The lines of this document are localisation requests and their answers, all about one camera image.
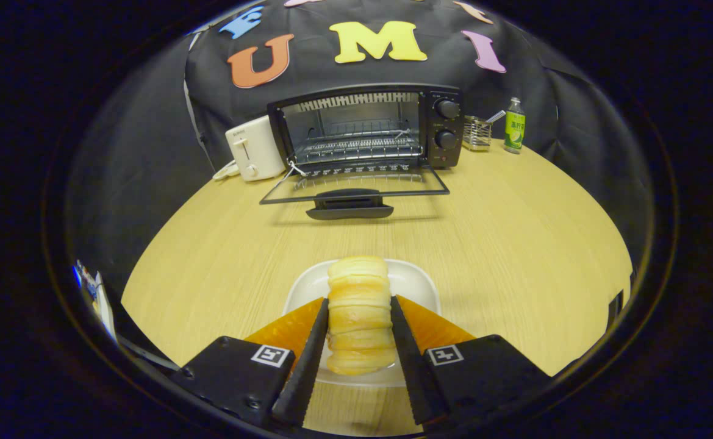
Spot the white pop-up toaster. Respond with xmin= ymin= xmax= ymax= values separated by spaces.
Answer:
xmin=225 ymin=115 xmax=287 ymax=182

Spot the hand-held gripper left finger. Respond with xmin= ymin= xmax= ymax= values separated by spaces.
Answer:
xmin=170 ymin=297 xmax=331 ymax=427

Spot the metal wire basket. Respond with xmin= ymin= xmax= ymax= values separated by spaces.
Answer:
xmin=462 ymin=116 xmax=493 ymax=152

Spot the black toaster oven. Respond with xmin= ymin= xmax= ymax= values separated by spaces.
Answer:
xmin=259 ymin=84 xmax=464 ymax=220

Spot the white and blue board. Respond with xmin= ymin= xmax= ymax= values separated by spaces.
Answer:
xmin=73 ymin=259 xmax=119 ymax=342

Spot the black table clamp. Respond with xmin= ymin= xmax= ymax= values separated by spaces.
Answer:
xmin=605 ymin=290 xmax=625 ymax=333

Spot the white square plate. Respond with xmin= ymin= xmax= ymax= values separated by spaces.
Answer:
xmin=283 ymin=259 xmax=442 ymax=388

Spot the yellow ridged bread roll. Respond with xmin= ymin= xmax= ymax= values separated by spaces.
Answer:
xmin=326 ymin=255 xmax=396 ymax=376

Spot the metal oven wire rack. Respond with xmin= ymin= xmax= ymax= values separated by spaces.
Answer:
xmin=292 ymin=119 xmax=424 ymax=165

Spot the green drink bottle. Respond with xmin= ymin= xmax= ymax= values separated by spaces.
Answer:
xmin=504 ymin=97 xmax=526 ymax=155

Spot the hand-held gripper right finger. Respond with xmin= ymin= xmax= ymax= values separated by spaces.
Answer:
xmin=390 ymin=295 xmax=552 ymax=427

